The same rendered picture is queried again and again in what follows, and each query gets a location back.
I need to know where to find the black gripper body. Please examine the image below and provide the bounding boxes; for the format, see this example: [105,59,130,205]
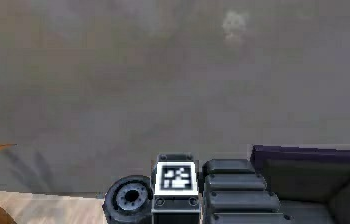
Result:
[102,175,155,224]

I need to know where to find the dark purple open box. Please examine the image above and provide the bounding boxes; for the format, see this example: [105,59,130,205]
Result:
[250,144,350,224]

